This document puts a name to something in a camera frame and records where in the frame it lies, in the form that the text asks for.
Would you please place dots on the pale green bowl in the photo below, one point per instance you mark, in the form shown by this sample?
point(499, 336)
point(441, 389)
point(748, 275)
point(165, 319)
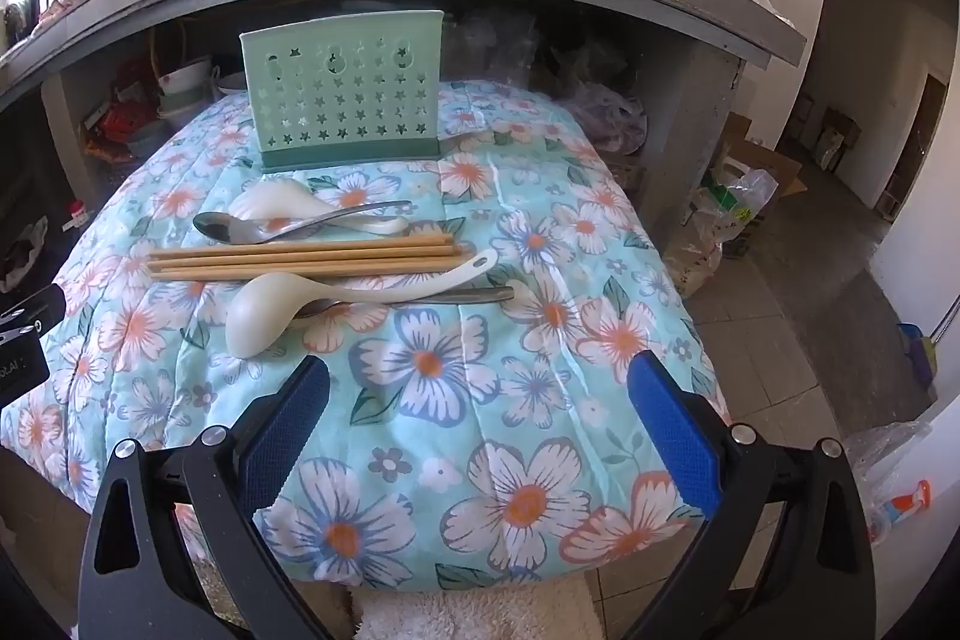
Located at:
point(184, 102)

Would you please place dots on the white shell-shaped spoon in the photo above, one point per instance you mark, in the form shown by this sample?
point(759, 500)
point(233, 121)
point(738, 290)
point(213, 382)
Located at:
point(270, 201)

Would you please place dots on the blue plastic container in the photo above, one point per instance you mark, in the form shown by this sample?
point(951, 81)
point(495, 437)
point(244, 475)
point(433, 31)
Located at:
point(915, 351)

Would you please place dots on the floral blanket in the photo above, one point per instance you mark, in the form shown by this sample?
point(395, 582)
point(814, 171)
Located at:
point(465, 430)

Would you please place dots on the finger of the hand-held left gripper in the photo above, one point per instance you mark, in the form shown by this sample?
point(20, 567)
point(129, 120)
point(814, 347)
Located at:
point(34, 314)

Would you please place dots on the orange spray bottle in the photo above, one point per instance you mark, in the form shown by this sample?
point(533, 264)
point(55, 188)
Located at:
point(904, 509)

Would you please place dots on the white fluffy towel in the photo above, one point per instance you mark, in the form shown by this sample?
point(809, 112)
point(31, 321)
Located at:
point(480, 614)

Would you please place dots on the purple-tinted plastic bag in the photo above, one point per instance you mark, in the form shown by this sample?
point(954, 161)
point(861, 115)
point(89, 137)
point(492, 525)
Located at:
point(611, 119)

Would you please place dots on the white plastic ladle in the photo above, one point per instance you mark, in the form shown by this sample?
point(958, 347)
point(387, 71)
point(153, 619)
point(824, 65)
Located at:
point(255, 317)

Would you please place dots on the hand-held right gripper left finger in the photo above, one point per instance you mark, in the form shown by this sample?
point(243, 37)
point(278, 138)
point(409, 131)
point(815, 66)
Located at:
point(289, 430)

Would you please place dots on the metal spoon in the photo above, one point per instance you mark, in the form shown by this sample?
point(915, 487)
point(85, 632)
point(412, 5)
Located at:
point(217, 226)
point(480, 295)

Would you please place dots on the red food packet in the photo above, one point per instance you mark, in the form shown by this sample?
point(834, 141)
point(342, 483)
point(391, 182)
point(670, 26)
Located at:
point(120, 126)

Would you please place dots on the large clear plastic bag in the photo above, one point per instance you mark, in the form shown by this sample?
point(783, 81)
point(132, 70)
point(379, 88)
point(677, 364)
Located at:
point(495, 44)

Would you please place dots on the green star-pattern utensil holder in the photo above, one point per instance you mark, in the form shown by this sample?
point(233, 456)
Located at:
point(337, 108)

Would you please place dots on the cardboard box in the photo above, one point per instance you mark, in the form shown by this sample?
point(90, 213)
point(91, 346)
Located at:
point(772, 160)

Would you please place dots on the white printed plate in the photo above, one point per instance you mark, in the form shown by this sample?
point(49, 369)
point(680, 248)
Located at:
point(229, 82)

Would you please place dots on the white bowl with red print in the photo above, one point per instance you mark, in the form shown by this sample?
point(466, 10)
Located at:
point(184, 74)

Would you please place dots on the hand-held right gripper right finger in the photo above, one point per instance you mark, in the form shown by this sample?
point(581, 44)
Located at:
point(671, 430)

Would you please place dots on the clear bag with green pack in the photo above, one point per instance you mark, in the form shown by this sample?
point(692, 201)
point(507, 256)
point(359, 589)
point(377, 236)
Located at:
point(731, 220)

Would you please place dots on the crumpled clear plastic bag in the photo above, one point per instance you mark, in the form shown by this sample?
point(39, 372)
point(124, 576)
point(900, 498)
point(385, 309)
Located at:
point(885, 449)

